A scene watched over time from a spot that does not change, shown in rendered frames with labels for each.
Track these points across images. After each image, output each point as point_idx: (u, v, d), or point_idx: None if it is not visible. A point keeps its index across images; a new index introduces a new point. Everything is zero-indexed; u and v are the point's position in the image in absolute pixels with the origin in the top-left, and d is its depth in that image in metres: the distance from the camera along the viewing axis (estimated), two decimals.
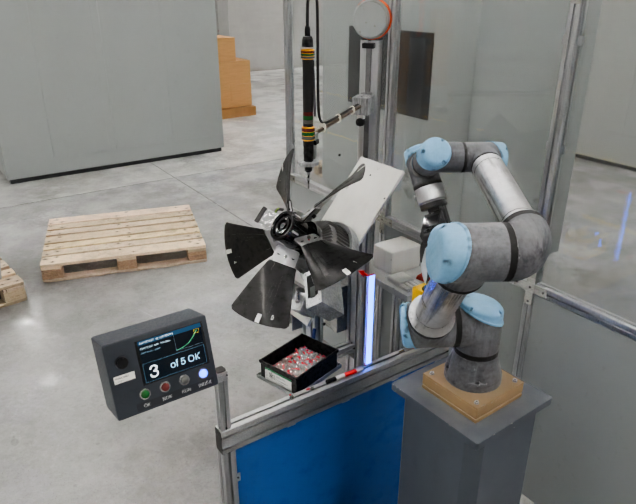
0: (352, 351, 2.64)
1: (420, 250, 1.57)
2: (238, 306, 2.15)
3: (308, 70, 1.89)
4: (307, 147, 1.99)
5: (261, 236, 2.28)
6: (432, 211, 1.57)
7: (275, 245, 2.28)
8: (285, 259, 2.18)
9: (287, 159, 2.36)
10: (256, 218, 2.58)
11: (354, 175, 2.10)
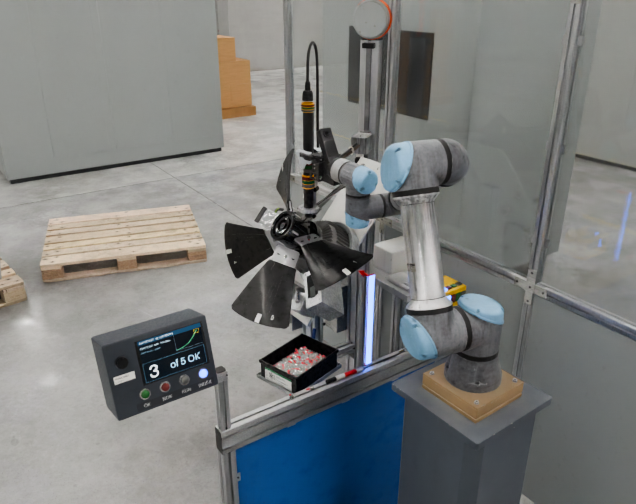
0: (352, 351, 2.64)
1: None
2: (238, 306, 2.15)
3: (308, 122, 1.95)
4: (307, 194, 2.05)
5: (261, 236, 2.28)
6: None
7: (275, 245, 2.28)
8: (285, 259, 2.18)
9: (287, 159, 2.36)
10: (256, 218, 2.58)
11: None
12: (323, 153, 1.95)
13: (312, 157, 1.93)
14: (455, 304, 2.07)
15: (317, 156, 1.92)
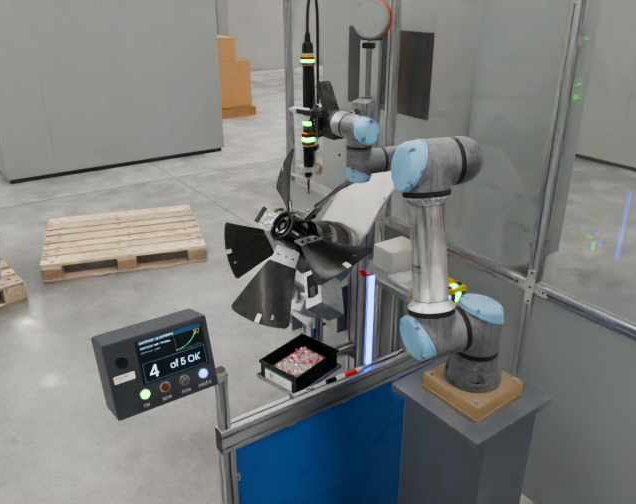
0: (352, 351, 2.64)
1: None
2: (238, 306, 2.15)
3: (308, 76, 1.89)
4: (307, 152, 1.99)
5: (261, 236, 2.28)
6: None
7: (275, 245, 2.28)
8: (285, 259, 2.18)
9: (287, 159, 2.36)
10: (256, 218, 2.58)
11: None
12: (322, 108, 1.89)
13: (312, 112, 1.87)
14: (455, 304, 2.07)
15: (317, 110, 1.86)
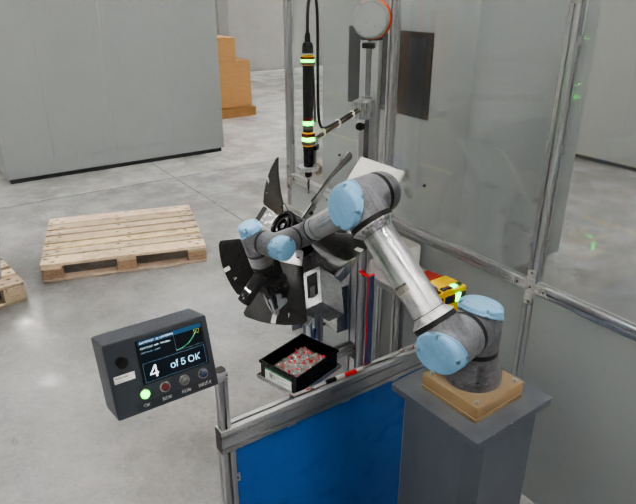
0: (352, 351, 2.64)
1: (261, 294, 2.05)
2: (222, 247, 2.37)
3: (308, 76, 1.89)
4: (307, 152, 1.99)
5: (280, 204, 2.29)
6: None
7: None
8: None
9: (345, 158, 2.13)
10: (256, 218, 2.58)
11: (346, 252, 1.97)
12: (262, 290, 2.00)
13: (270, 294, 1.97)
14: (455, 304, 2.07)
15: (266, 289, 1.96)
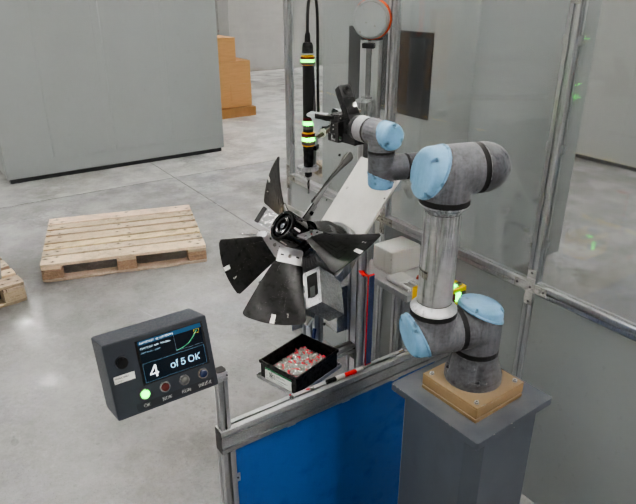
0: (352, 351, 2.64)
1: None
2: (222, 246, 2.37)
3: (308, 76, 1.89)
4: (307, 152, 1.99)
5: (280, 204, 2.29)
6: None
7: None
8: (273, 246, 2.26)
9: (346, 159, 2.13)
10: (256, 218, 2.58)
11: (345, 253, 1.97)
12: (342, 112, 1.82)
13: (332, 116, 1.79)
14: (455, 304, 2.07)
15: (336, 115, 1.78)
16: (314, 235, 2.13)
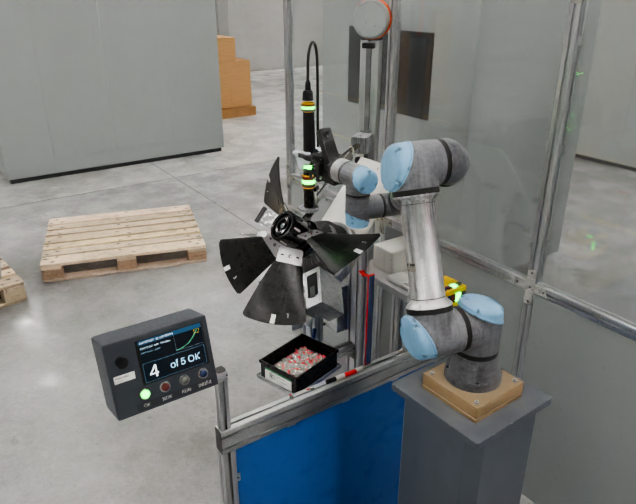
0: (352, 351, 2.64)
1: None
2: (222, 246, 2.37)
3: (308, 122, 1.95)
4: (307, 194, 2.05)
5: (280, 204, 2.29)
6: None
7: None
8: (273, 246, 2.26)
9: (346, 159, 2.13)
10: (256, 218, 2.58)
11: (345, 253, 1.97)
12: (322, 153, 1.95)
13: (312, 157, 1.93)
14: (455, 304, 2.07)
15: (317, 156, 1.92)
16: (314, 235, 2.13)
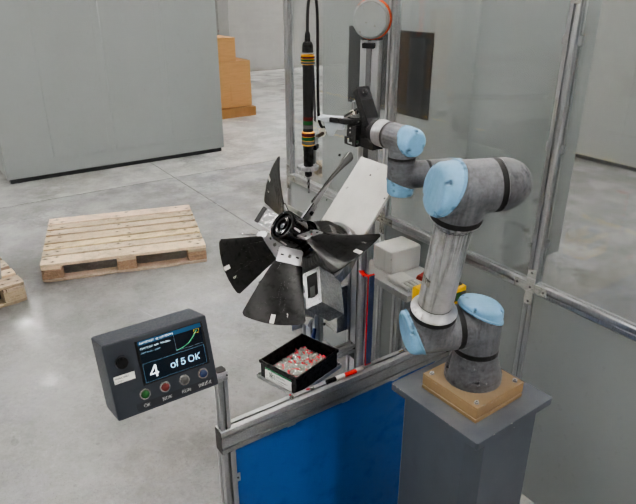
0: (352, 351, 2.64)
1: None
2: (222, 246, 2.37)
3: (308, 75, 1.89)
4: (307, 151, 1.99)
5: (280, 204, 2.29)
6: None
7: None
8: (273, 246, 2.26)
9: (346, 159, 2.12)
10: (256, 218, 2.58)
11: (345, 253, 1.97)
12: (359, 115, 1.75)
13: (351, 120, 1.72)
14: (455, 304, 2.07)
15: (354, 118, 1.72)
16: (314, 235, 2.13)
